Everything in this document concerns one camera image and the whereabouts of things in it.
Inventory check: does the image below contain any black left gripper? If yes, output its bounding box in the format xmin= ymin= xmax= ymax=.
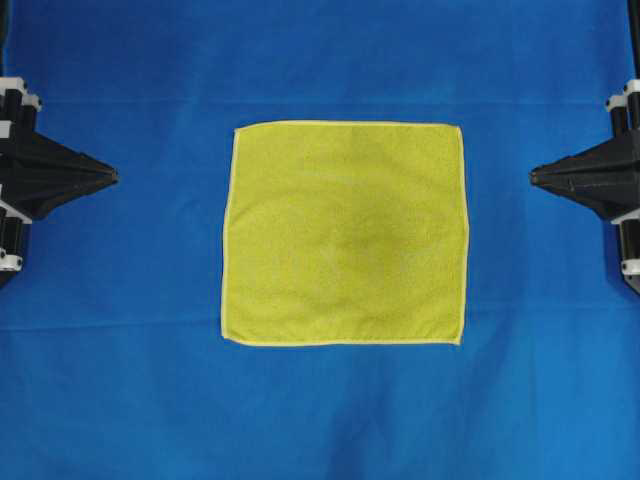
xmin=1 ymin=77 xmax=119 ymax=288

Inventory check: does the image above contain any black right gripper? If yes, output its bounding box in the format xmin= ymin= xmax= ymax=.
xmin=529 ymin=79 xmax=639 ymax=293

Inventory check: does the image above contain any yellow-green square towel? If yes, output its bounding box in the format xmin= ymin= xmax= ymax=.
xmin=220 ymin=120 xmax=470 ymax=347

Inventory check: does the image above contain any blue table cloth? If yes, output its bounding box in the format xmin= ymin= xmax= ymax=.
xmin=1 ymin=1 xmax=639 ymax=479

